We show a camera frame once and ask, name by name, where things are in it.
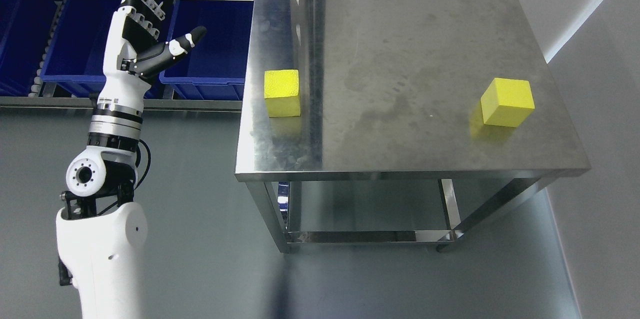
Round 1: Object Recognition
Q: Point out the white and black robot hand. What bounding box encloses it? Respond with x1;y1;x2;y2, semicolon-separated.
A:
95;0;207;112

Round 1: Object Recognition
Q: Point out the metal roller shelf rack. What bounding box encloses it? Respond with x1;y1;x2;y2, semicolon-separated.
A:
0;0;313;113

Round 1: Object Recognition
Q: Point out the stainless steel table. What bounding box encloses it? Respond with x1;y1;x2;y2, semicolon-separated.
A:
235;0;591;253

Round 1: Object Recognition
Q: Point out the yellow foam block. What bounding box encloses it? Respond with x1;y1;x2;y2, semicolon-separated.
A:
480;77;536;128
263;69;301;118

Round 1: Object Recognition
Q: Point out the blue plastic bin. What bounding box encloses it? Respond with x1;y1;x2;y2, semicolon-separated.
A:
40;0;121;98
0;0;58;97
158;0;253;101

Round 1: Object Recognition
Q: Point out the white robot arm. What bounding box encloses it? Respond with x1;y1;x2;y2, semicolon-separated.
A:
55;96;148;319

